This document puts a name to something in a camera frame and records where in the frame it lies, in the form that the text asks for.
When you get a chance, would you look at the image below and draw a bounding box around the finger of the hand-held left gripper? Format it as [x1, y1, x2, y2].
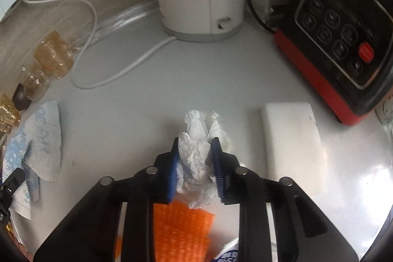
[0, 168, 26, 226]

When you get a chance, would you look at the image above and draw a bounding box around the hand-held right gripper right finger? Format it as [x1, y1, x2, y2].
[211, 137, 359, 262]

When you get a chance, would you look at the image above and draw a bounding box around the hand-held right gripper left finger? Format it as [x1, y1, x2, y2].
[33, 137, 180, 262]

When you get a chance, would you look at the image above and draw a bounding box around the white tissue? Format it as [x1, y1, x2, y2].
[176, 109, 234, 210]

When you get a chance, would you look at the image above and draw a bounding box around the blue and white dish cloth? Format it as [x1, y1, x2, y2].
[1, 101, 63, 220]

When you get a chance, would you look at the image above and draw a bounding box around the orange foam fruit net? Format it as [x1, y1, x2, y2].
[115, 201, 215, 262]

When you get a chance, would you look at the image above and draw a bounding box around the amber glass cup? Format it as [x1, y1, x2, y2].
[0, 93, 22, 132]

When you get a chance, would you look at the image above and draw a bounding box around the white rectangular block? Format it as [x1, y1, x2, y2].
[260, 102, 324, 189]

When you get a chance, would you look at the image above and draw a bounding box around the amber ribbed glass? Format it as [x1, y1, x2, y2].
[34, 31, 77, 79]

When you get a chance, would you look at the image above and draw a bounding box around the patterned white mug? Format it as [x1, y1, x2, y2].
[375, 99, 393, 127]

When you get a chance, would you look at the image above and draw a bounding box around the black and red blender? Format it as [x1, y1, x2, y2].
[273, 0, 393, 126]

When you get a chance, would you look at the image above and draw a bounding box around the white power cable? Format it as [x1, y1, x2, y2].
[12, 0, 177, 90]

